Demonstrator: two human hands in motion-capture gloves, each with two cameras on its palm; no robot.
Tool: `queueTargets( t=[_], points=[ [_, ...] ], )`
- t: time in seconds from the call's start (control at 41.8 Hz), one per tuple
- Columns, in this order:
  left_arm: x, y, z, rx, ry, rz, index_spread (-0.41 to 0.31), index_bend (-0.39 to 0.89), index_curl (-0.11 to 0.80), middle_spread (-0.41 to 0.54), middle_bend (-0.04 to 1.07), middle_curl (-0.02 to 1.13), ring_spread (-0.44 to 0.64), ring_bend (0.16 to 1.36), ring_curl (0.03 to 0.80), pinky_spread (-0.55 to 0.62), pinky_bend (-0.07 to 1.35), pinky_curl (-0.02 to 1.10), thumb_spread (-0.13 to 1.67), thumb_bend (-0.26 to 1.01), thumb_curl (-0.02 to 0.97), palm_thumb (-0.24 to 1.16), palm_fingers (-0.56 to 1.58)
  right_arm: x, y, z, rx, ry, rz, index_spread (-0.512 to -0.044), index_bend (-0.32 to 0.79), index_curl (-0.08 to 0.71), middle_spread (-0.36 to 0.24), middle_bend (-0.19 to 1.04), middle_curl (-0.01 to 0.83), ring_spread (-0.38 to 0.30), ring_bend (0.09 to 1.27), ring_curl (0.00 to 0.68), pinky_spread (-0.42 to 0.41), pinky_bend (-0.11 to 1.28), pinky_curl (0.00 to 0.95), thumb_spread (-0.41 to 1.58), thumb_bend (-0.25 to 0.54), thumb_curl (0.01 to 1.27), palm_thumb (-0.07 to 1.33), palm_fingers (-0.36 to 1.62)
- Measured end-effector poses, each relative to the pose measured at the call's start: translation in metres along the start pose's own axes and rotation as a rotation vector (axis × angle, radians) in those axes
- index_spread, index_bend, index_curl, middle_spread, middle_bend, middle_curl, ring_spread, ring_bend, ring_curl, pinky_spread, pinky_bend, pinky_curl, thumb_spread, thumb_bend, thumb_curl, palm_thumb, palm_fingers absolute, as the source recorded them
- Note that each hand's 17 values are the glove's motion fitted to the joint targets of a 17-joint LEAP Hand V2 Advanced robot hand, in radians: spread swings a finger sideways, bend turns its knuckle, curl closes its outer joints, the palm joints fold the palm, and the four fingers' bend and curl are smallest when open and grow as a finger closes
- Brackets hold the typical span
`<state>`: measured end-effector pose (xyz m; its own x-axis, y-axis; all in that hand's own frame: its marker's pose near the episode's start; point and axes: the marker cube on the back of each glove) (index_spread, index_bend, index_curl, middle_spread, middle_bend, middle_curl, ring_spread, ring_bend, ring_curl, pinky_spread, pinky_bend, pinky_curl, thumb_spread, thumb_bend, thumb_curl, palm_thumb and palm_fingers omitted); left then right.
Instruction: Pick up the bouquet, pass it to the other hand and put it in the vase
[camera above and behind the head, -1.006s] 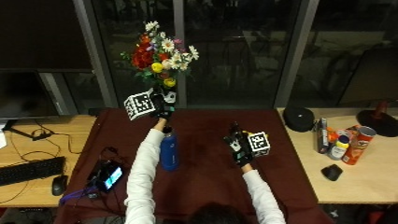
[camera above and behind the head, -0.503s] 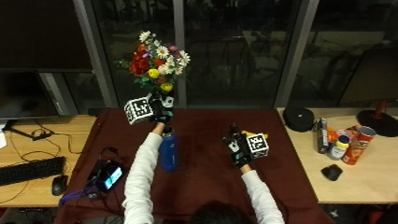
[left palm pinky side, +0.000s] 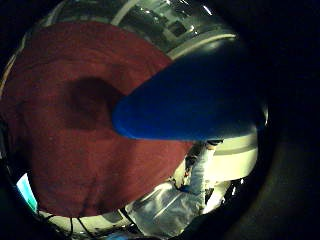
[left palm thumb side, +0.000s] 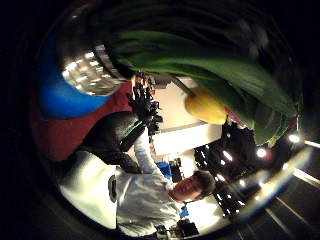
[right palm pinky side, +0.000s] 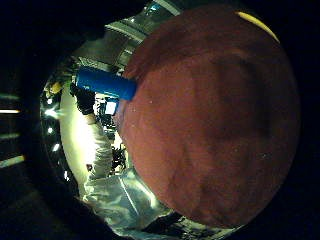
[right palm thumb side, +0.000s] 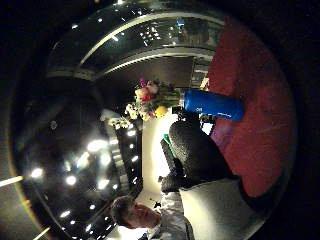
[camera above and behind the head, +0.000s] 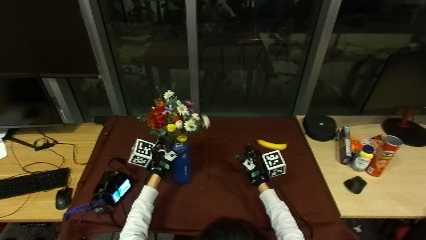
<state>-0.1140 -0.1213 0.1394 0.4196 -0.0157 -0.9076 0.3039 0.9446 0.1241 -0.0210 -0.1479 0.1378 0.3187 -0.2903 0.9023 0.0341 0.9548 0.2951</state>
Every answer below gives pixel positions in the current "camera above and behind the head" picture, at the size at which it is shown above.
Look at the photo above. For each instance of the dark red tablecloth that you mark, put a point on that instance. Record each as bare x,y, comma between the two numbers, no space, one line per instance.
213,186

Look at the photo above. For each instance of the orange chip can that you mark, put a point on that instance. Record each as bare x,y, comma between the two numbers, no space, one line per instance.
383,156

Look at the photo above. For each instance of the colourful flower bouquet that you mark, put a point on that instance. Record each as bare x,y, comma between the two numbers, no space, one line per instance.
176,116

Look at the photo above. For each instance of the person's right hand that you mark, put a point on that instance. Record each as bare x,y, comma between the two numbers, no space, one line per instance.
251,165

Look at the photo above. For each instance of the yellow banana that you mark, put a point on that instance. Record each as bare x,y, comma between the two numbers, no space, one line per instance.
271,144

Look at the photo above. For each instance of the person's left hand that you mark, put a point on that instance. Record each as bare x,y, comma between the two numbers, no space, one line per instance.
160,159

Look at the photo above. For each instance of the black smartphone with lit screen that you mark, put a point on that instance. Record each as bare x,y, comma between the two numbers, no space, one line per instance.
116,189

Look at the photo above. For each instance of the black round pouch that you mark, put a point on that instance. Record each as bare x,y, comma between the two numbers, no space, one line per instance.
319,127

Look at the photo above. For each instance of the dark slim can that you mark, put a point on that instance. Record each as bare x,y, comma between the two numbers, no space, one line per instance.
345,145

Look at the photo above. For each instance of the black vertical mouse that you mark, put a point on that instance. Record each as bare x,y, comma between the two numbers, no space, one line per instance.
355,184

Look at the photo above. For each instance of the black monitor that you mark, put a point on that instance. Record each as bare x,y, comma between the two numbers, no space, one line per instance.
26,100

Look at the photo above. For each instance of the white marker cube glove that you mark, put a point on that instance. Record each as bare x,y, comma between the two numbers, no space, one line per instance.
274,163
141,152

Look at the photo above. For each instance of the white marker cube left glove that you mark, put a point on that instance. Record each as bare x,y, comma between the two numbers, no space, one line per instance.
141,152

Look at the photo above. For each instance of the white marker cube right glove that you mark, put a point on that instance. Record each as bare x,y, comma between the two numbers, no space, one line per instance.
274,163

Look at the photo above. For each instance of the blue vase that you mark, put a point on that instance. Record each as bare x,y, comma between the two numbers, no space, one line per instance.
181,164

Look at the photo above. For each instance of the black round lamp base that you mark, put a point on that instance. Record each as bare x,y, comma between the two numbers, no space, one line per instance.
406,130

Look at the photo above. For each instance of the orange snack packet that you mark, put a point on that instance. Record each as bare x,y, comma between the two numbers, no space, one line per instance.
365,142

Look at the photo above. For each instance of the black computer mouse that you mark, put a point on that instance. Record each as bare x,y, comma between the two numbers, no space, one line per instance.
62,198

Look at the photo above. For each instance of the black keyboard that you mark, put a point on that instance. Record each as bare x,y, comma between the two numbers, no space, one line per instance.
33,182

